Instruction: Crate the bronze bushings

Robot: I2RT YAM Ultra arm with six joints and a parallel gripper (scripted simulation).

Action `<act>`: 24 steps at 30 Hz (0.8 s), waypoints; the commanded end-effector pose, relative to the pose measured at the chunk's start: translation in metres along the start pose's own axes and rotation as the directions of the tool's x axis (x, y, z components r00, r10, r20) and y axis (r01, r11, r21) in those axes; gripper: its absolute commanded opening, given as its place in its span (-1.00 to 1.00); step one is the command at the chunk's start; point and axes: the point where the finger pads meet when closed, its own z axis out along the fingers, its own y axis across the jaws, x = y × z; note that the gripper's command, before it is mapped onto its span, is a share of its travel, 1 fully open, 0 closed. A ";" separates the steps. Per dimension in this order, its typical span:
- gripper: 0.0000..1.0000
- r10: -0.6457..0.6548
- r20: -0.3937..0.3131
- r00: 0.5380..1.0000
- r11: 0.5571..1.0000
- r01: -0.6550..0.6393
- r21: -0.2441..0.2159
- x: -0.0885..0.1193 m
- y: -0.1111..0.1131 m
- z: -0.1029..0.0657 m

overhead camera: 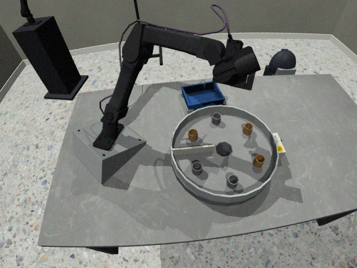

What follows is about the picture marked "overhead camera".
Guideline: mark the bronze bushing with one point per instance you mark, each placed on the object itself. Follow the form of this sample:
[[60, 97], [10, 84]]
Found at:
[[257, 163], [193, 132], [245, 130]]

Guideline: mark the blue plastic tray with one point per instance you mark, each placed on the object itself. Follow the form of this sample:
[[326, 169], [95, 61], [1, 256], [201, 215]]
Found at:
[[201, 95]]

